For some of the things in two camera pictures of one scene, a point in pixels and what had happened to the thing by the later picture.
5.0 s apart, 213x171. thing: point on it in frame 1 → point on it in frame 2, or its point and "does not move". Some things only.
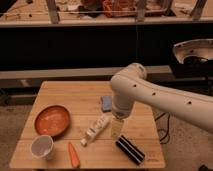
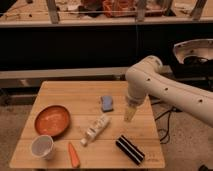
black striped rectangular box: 130,149 does not move
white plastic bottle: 98,125 does not move
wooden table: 72,125 does not move
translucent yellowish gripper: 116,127 → 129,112
